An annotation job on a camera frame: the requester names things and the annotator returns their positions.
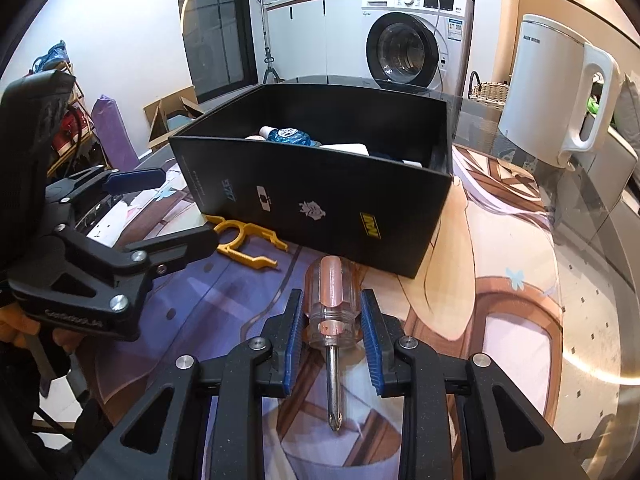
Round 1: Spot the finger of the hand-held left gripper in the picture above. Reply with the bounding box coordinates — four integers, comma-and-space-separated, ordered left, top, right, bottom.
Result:
44, 166, 167, 211
120, 221, 220, 278

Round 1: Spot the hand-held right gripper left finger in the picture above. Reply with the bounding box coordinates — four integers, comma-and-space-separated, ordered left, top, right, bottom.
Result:
87, 287, 306, 480

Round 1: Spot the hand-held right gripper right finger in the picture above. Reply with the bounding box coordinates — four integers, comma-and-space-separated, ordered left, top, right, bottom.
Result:
360, 287, 591, 480

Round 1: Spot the yellow plastic tool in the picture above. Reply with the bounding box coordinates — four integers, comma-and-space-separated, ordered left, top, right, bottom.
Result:
202, 214, 290, 270

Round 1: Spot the clear handle screwdriver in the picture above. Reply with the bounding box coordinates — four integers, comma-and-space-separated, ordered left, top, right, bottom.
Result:
306, 256, 358, 433

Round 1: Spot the black storage box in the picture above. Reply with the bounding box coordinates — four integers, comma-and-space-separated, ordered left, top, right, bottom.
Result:
168, 83, 455, 279

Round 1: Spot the person's left hand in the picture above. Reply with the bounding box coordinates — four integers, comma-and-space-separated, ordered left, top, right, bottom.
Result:
0, 304, 83, 358

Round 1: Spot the shoe rack with shoes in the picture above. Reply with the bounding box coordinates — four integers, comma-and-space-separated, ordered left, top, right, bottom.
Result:
32, 40, 96, 157

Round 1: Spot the purple yoga mat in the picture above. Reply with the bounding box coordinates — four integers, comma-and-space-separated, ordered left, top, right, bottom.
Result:
91, 94, 140, 171

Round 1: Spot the cardboard box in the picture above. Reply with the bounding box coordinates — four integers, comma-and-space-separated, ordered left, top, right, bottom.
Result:
143, 85, 206, 150

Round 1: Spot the blue bottle with white cap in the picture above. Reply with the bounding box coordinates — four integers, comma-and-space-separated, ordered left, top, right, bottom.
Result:
257, 126, 321, 149

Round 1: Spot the printed table mat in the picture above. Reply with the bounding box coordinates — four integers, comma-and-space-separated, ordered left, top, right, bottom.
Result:
75, 142, 566, 480

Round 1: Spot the black framed glass door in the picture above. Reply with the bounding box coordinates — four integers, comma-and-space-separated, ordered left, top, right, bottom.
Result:
176, 0, 261, 106

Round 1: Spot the flat mop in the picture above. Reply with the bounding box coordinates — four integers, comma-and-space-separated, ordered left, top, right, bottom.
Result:
257, 0, 281, 85

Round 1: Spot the white base cabinet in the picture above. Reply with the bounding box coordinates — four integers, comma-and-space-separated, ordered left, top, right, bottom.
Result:
265, 0, 371, 83

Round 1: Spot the wicker basket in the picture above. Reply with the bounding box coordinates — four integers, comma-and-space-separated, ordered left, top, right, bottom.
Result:
467, 71, 511, 111

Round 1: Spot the grey sofa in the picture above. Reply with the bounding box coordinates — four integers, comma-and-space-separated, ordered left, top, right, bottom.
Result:
582, 125, 640, 221

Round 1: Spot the white electric kettle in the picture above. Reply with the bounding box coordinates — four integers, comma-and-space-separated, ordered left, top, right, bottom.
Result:
497, 13, 621, 167

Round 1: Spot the white washing machine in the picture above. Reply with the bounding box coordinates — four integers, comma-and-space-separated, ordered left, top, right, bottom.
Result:
361, 0, 475, 93

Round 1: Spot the grey cushion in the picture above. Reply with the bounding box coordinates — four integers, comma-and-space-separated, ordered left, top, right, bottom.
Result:
612, 75, 640, 146

